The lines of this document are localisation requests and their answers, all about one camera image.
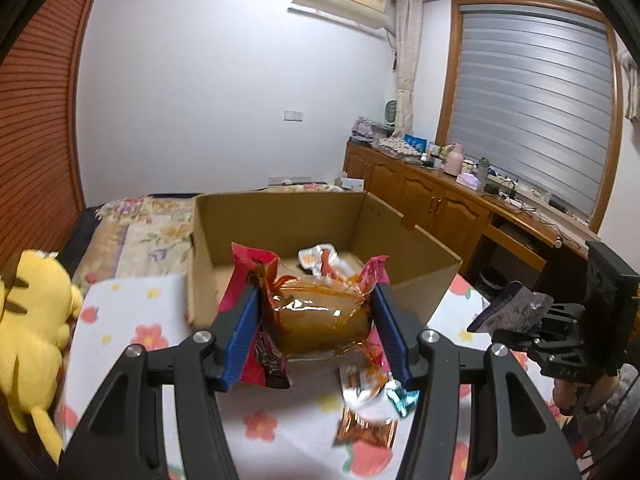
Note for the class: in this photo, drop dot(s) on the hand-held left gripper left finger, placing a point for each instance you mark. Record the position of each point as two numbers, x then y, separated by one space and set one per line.
240 340

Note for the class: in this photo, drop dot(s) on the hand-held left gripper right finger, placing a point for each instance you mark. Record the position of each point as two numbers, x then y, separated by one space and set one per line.
395 340

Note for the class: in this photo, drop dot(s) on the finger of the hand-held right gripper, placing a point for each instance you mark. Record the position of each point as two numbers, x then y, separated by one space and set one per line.
515 338
560 316

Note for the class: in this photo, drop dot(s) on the purple silver snack packet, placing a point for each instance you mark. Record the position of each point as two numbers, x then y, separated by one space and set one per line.
510 307

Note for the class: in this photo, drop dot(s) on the teal snack packet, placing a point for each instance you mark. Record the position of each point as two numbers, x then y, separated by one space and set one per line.
401 400

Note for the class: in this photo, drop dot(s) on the pink packet with brown bun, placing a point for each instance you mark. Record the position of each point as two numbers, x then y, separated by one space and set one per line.
320 320

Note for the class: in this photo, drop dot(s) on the orange snack packet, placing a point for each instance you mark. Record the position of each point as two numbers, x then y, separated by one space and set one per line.
365 430

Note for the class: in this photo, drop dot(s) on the white red snack packet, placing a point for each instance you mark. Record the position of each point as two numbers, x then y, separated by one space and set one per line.
320 259

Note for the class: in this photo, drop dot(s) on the brown cardboard box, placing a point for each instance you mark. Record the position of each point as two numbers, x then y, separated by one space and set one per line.
280 220

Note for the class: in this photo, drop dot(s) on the person's right forearm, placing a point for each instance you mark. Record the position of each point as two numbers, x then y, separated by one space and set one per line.
607 422

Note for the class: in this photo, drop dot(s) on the person's right hand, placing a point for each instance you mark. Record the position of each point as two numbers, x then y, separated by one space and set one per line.
567 395

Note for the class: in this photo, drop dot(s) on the grey trash can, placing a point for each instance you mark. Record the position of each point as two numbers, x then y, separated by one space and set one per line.
494 281

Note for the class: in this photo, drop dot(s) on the white strawberry print blanket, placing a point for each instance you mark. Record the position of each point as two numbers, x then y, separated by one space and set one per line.
125 310

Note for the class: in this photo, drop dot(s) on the white power strip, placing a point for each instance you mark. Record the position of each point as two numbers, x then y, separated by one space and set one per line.
512 200

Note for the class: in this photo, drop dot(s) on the floral quilt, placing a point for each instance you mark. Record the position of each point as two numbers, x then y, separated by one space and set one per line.
150 240

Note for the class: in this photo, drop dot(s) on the wooden sideboard cabinet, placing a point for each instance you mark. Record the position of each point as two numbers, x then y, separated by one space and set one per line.
425 200

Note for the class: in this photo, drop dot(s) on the pink tissue box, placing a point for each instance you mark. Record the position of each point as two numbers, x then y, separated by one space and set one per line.
470 181

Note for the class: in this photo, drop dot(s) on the white paper box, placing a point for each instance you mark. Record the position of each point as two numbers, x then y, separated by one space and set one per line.
350 183

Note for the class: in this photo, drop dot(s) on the green drink bottle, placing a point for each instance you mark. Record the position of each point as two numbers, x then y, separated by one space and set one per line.
483 169

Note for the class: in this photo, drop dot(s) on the pink thermos jug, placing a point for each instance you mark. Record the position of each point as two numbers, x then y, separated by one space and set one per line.
453 162

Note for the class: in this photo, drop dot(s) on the folded patterned cloth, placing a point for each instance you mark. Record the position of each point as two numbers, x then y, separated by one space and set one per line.
395 147

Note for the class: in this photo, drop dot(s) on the blue box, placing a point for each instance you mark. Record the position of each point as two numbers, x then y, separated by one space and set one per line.
415 141

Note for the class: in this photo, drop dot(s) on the yellow plush toy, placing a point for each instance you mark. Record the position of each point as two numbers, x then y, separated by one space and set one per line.
35 320

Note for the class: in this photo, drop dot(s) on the purple bag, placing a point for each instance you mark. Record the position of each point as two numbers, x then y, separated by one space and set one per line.
370 128

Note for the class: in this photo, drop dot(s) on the grey striped window blind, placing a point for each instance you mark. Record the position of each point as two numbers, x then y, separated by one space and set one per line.
525 100

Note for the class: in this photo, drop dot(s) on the small white fan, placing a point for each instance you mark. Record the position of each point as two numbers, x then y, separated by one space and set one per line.
392 112

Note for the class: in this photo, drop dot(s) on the white hanging cloth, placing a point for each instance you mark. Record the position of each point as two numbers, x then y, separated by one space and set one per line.
631 82

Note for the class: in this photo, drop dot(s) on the cream patterned curtain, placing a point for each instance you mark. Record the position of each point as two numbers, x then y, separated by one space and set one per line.
407 60

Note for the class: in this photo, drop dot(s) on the wooden louvered wardrobe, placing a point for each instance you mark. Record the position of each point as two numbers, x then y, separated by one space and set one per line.
40 110

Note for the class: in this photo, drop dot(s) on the white wall socket strip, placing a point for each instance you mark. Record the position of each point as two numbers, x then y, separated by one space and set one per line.
290 179

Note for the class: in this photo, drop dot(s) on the white wall switch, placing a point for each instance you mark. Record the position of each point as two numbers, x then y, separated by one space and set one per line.
293 114

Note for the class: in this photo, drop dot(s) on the wooden window frame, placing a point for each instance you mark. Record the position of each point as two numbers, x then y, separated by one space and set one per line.
449 85

